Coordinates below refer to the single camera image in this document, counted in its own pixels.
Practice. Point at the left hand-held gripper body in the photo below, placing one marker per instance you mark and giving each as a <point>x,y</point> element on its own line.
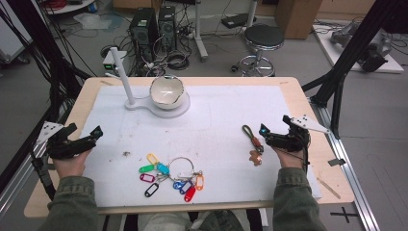
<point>61,146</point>

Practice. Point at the person's left hand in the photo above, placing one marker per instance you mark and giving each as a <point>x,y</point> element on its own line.
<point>71,166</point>

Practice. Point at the clear plastic sheet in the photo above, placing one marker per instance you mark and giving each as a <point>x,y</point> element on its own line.
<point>93,20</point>

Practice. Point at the thin wooden stick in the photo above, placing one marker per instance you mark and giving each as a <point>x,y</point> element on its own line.
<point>328,188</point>

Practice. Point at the white round table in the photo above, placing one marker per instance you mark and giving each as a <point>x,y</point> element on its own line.
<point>69,7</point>

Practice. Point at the aluminium rail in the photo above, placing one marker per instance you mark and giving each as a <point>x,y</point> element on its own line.
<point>349,173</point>
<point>16,192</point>

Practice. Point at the black tape piece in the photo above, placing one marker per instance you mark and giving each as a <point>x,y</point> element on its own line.
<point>336,162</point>

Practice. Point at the white box with green light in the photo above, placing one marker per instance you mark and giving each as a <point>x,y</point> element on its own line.
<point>110,62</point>

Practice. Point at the person's legs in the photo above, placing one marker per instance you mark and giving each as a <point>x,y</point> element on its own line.
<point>198,221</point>

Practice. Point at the large black computer tower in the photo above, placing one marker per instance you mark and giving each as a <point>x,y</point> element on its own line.
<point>142,30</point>

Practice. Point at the white platform board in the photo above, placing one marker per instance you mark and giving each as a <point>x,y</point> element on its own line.
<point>333,51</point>

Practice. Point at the white foam mat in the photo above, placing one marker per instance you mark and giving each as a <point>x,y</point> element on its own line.
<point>218,134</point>

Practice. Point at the grey machine on board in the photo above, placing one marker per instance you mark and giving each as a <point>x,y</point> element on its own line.
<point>375,53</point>

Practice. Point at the white ceramic bowl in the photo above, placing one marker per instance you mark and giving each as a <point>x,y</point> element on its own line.
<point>166,91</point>

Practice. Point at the grey desk leg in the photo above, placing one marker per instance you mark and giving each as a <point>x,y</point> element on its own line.
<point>199,35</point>

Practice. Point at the white stand with post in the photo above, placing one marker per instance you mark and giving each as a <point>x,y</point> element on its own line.
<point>123,75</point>

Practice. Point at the brown cardboard box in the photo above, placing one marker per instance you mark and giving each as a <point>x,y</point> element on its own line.
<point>298,17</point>

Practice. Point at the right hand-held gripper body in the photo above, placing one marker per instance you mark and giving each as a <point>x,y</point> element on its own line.
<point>288,141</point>

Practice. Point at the slim black computer tower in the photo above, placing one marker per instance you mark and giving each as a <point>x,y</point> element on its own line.
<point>167,27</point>

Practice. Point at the black flat device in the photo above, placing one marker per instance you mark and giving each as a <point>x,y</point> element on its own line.
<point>237,20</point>

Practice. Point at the person's right hand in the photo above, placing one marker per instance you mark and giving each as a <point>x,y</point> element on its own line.
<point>293,159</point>

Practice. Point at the black round stool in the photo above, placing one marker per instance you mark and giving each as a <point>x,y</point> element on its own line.
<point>263,38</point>

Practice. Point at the black frame strut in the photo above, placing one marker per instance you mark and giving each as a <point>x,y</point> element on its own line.
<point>352,45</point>
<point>29,25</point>

